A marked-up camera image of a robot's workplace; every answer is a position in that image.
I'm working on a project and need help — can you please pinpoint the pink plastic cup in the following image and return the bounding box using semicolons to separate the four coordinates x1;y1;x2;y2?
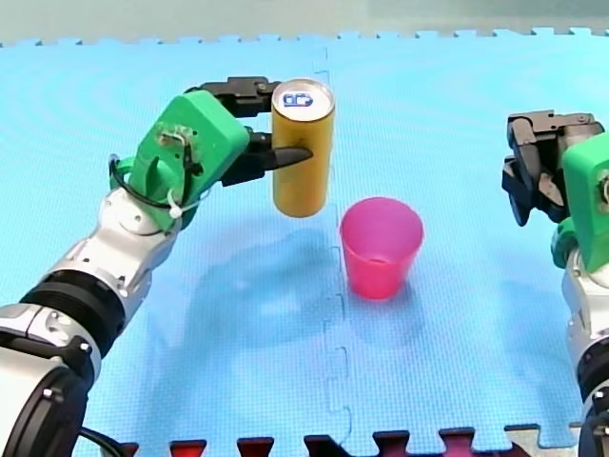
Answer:
339;196;424;301

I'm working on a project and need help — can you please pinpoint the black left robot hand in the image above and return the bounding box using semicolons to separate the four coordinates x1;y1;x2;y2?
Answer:
184;75;313;189

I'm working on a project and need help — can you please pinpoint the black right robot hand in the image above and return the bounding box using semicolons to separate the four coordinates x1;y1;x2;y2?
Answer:
501;109;607;227

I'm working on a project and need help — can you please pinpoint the yellow drink can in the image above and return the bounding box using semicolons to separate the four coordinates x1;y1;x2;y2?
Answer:
270;78;337;220

